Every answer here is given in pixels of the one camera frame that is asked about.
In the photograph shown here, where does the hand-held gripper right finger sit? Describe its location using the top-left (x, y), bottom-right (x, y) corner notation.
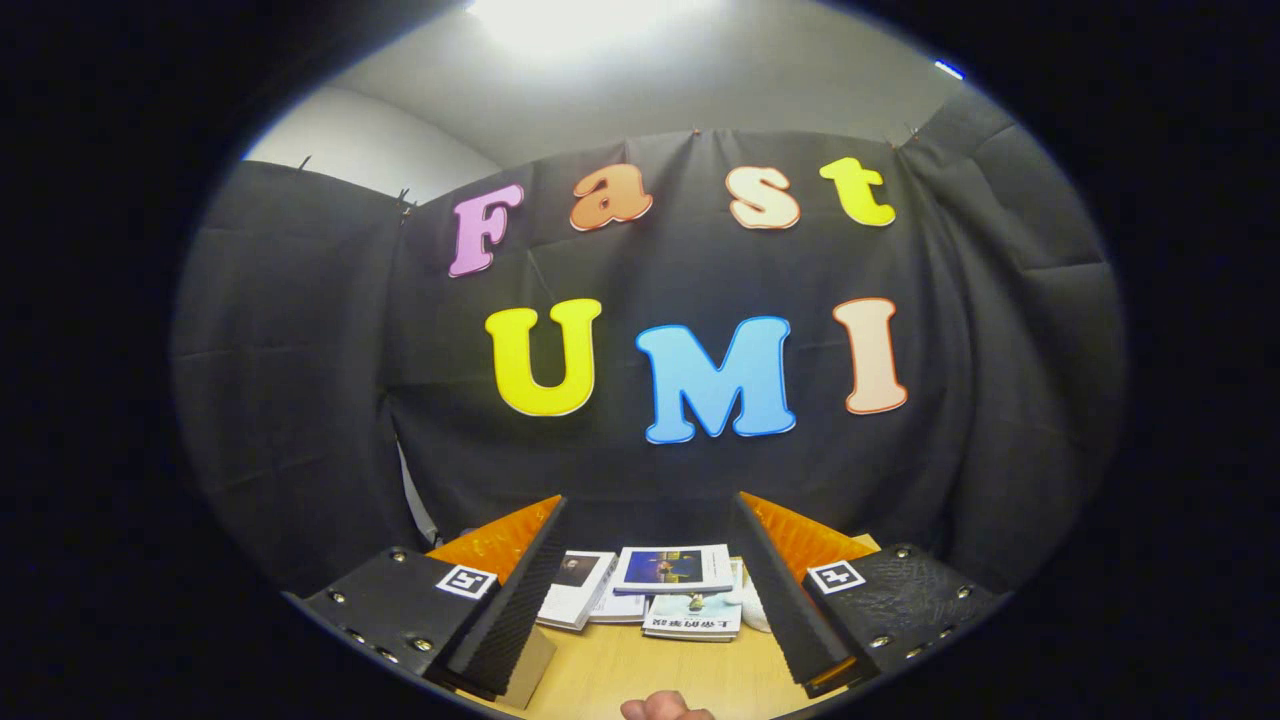
top-left (733, 490), bottom-right (1006, 699)

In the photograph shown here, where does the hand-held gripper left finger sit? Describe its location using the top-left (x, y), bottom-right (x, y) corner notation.
top-left (300, 495), bottom-right (569, 701)

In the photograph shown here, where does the beige fabric storage box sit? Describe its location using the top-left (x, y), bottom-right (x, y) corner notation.
top-left (495, 625), bottom-right (558, 711)

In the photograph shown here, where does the white duck plush toy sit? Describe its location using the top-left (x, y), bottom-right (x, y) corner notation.
top-left (725, 560), bottom-right (776, 634)

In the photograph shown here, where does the white book with portrait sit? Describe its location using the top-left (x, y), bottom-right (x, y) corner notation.
top-left (537, 550), bottom-right (619, 633)

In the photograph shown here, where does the book with pale duck cover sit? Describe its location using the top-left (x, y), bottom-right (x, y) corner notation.
top-left (642, 590), bottom-right (744, 643)

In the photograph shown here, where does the plain white book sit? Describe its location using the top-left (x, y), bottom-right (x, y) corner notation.
top-left (590, 555), bottom-right (649, 625)

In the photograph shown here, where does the book with blue picture cover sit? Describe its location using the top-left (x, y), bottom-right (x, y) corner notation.
top-left (612, 544), bottom-right (736, 596)

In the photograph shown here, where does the large ceiling light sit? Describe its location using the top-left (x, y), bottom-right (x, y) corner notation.
top-left (465, 0), bottom-right (721, 56)

